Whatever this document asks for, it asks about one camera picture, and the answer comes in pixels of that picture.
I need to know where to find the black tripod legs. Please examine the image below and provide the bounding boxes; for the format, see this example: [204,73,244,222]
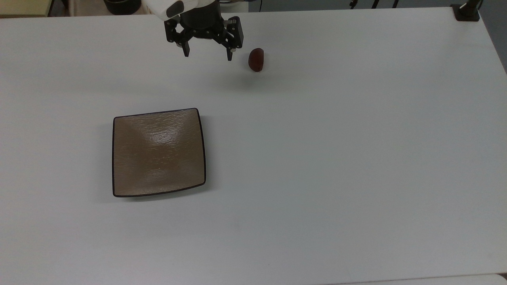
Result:
[349,0,400,10]

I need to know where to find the light wooden cabinet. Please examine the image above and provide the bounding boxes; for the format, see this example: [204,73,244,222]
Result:
[0,0,55,19]

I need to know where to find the small round dark red food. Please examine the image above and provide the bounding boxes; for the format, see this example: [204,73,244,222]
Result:
[248,47,265,73]

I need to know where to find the square brown ceramic plate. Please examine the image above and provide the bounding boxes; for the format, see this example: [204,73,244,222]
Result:
[112,107,207,198]

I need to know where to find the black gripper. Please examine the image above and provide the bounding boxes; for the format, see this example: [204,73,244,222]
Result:
[164,0,243,61]

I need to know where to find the black round bin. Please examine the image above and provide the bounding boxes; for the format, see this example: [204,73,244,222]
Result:
[103,0,142,16]

